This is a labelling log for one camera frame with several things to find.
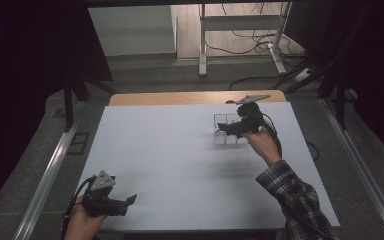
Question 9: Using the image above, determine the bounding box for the person's left hand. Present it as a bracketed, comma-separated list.
[63, 195, 108, 240]

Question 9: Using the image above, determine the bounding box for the white board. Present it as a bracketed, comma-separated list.
[82, 101, 341, 233]

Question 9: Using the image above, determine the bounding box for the tangle of black floor cables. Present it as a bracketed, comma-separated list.
[203, 2, 311, 92]

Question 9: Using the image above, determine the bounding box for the right hand-held gripper black cable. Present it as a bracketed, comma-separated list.
[261, 112, 284, 160]

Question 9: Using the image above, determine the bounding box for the hand-held gripper black cable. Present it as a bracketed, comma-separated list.
[61, 175, 97, 240]
[261, 112, 284, 160]

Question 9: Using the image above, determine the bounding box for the black metal stand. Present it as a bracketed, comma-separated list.
[62, 74, 118, 133]
[282, 3, 378, 131]

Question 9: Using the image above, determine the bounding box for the black rectangular floor frame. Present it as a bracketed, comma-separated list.
[66, 132, 90, 156]

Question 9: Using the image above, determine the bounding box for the wooden table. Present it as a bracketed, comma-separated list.
[108, 89, 287, 107]

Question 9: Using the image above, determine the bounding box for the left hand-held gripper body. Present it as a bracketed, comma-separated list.
[80, 170, 129, 218]

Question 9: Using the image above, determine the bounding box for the white metal desk frame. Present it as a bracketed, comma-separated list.
[197, 2, 294, 78]

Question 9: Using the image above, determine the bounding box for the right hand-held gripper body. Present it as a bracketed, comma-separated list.
[235, 93, 272, 136]

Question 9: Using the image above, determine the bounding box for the clear acrylic divided organizer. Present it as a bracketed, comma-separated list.
[212, 112, 254, 146]

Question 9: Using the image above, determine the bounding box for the person's right hand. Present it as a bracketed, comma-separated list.
[241, 120, 283, 168]

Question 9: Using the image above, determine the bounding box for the thin black cable loop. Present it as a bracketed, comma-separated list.
[305, 140, 321, 163]

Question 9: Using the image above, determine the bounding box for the white power strip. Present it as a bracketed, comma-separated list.
[294, 67, 314, 83]

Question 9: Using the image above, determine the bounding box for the left hand-held gripper black cable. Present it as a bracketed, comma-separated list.
[61, 175, 97, 240]

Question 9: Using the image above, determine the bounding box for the aluminium rail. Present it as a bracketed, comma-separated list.
[319, 97, 384, 240]
[12, 99, 88, 240]

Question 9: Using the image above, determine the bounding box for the grey cabinet panel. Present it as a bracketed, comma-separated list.
[87, 4, 178, 58]

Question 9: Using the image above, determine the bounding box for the dark curtain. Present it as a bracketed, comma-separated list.
[284, 0, 384, 168]
[0, 0, 114, 218]

